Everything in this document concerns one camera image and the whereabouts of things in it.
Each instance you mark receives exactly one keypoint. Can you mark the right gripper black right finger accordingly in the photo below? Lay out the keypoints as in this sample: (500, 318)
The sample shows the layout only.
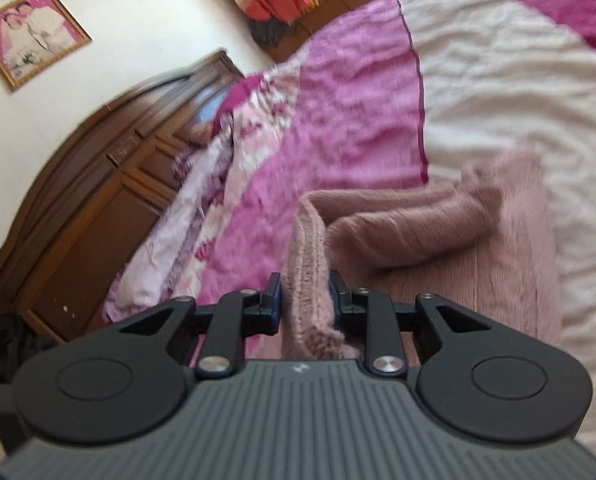
(476, 376)

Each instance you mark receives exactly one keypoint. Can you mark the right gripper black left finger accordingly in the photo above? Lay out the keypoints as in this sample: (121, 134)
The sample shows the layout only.
(130, 377)

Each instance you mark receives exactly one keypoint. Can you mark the dusty pink knitted sweater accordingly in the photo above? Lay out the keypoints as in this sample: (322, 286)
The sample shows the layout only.
(483, 241)

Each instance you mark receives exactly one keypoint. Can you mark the black bag beside bed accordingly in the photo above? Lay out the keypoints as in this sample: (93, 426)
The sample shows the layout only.
(18, 344)

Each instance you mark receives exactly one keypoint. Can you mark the dark wooden headboard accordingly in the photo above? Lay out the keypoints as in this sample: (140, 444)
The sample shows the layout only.
(99, 196)

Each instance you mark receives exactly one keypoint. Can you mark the purple floral folded quilt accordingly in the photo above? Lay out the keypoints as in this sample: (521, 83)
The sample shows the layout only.
(214, 178)

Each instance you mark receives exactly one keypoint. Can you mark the framed wedding photo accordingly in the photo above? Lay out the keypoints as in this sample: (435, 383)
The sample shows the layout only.
(34, 35)

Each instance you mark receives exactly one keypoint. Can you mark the dark bag on cabinet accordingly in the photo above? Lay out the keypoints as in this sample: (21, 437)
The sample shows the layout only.
(270, 33)

